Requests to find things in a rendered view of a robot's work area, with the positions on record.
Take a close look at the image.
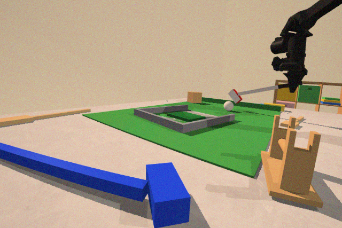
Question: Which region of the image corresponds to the green flat mat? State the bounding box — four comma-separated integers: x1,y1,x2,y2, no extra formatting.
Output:
82,101,281,178

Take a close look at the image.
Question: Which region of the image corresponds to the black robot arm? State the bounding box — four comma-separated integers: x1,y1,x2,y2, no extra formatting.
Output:
270,0,342,71

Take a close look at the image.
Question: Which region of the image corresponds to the white ball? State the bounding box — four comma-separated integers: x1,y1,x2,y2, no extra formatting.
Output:
224,101,234,111

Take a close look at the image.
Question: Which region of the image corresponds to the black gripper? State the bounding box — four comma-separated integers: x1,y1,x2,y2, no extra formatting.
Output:
279,49,308,93

